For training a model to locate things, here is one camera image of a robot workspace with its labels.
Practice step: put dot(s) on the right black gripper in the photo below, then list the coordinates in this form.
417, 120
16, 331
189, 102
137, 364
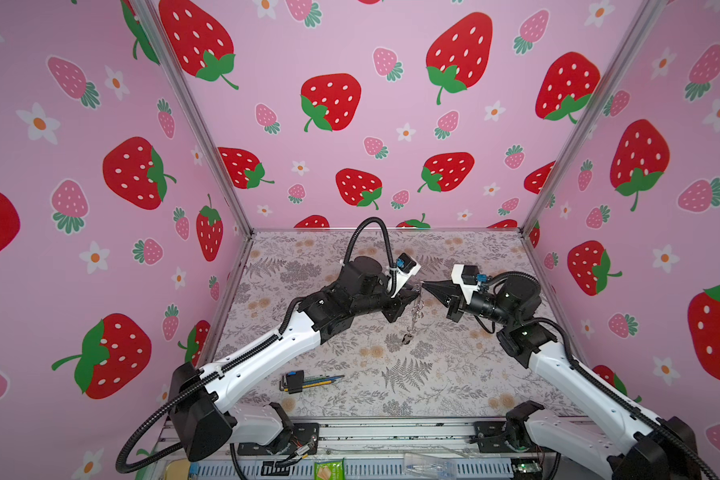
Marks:
432, 287

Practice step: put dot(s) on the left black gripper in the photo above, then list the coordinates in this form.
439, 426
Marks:
398, 302

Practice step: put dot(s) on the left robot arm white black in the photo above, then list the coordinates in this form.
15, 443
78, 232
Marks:
201, 400

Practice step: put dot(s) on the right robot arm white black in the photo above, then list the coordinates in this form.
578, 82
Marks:
633, 442

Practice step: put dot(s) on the clear plastic bag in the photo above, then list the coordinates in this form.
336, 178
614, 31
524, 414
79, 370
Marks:
429, 467

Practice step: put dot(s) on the green packet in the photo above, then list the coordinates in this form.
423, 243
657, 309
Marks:
329, 470

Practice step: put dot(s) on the yellow sponge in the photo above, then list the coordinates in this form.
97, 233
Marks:
177, 470

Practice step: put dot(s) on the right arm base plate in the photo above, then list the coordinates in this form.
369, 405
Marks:
504, 436

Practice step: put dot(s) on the aluminium rail frame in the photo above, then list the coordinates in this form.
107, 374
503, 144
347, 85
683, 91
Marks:
373, 448

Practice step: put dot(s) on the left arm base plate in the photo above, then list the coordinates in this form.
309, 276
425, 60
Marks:
286, 443

